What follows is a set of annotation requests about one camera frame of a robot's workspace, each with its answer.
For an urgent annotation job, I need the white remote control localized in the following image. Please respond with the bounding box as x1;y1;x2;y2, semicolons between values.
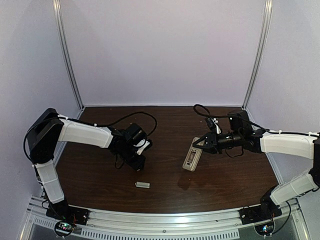
182;137;203;172

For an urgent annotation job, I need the grey battery cover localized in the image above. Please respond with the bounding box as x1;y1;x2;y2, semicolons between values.
135;181;150;189

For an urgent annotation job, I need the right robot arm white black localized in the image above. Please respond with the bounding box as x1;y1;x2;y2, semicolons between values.
192;109;320;209

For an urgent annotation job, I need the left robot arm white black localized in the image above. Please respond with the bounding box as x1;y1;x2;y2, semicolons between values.
23;108;153;215

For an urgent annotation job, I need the left circuit board with LED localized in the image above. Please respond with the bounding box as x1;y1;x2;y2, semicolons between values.
53;221;76;238

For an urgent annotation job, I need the circuit board with led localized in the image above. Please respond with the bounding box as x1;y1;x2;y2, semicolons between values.
53;221;76;238
254;221;275;237

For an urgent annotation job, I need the right circuit board with LED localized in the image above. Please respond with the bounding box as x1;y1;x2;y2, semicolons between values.
254;221;275;237

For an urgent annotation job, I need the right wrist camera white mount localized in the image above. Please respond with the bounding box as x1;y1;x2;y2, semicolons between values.
205;117;222;134

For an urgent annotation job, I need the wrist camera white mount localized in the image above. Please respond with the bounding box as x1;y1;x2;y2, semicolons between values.
205;117;222;134
134;139;153;155

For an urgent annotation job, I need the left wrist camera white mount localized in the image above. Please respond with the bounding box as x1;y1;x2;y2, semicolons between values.
134;139;153;155

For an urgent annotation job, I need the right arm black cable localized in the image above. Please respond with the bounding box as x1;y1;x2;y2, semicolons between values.
193;104;318;137

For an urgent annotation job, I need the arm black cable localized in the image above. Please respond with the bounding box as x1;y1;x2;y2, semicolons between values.
58;111;158;141
193;104;318;137

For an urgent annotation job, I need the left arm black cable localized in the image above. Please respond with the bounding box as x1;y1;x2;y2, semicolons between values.
58;111;158;141

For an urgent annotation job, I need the aluminium front rail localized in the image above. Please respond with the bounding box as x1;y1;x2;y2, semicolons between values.
24;194;306;240

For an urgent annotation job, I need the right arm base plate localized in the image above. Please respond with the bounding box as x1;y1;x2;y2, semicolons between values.
238;205;282;225

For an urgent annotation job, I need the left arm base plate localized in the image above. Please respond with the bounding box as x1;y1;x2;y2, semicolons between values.
45;206;90;226

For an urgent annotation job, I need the right aluminium frame post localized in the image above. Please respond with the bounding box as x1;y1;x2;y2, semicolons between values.
242;0;273;109

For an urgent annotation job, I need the aluminium frame post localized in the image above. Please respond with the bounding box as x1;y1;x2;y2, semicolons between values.
52;0;85;110
242;0;273;109

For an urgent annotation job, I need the left aluminium frame post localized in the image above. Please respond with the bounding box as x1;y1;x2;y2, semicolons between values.
52;0;85;110

